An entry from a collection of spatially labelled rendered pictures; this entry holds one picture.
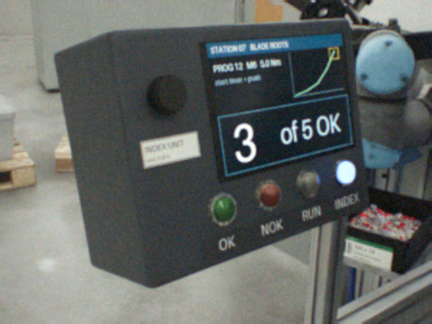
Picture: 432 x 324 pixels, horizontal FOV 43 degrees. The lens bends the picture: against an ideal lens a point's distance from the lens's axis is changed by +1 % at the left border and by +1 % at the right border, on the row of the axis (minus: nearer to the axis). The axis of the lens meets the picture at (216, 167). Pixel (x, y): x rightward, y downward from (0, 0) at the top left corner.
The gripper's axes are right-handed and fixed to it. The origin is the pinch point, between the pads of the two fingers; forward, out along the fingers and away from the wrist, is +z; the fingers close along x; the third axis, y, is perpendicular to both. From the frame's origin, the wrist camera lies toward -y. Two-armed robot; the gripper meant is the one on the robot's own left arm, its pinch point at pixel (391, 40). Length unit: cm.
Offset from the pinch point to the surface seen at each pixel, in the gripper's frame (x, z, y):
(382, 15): -2.1, 46.4, 0.9
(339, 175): 6, -64, 7
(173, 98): -5, -77, 18
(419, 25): 0.5, 37.9, -8.1
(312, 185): 5, -67, 9
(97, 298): 106, 66, 114
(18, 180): 90, 167, 218
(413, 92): 14.1, 20.1, -5.7
